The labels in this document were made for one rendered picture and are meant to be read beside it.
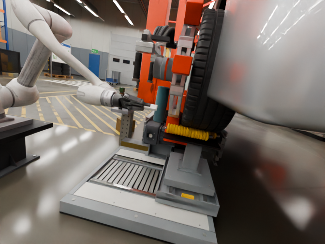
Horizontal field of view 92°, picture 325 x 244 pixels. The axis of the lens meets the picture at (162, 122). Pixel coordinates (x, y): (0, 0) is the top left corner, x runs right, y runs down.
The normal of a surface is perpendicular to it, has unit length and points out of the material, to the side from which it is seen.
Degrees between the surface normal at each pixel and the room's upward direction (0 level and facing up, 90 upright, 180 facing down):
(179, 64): 90
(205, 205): 90
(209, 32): 64
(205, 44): 74
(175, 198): 90
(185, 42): 90
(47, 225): 0
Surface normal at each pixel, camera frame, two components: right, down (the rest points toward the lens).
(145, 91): -0.15, 0.22
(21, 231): 0.16, -0.96
